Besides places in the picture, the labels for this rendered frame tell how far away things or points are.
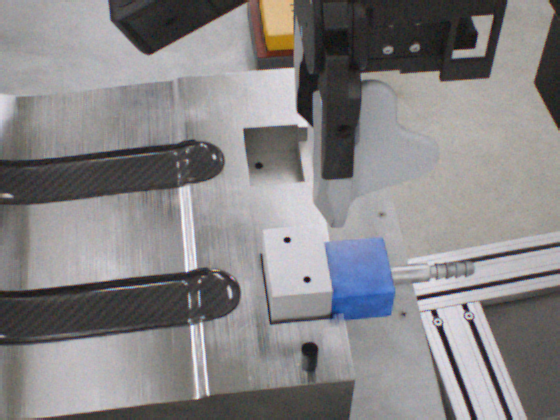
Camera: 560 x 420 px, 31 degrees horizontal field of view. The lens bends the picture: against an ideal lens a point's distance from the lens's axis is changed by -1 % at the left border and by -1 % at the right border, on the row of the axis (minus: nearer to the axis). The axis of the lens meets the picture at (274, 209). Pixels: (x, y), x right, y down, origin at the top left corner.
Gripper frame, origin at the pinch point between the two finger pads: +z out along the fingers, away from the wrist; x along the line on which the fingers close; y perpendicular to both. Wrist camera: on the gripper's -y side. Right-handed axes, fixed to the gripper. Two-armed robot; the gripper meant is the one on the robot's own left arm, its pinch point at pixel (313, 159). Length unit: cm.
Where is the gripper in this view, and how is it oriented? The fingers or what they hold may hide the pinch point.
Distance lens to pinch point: 54.1
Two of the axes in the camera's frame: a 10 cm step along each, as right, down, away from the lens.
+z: -0.1, 6.2, 7.9
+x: -1.2, -7.8, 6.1
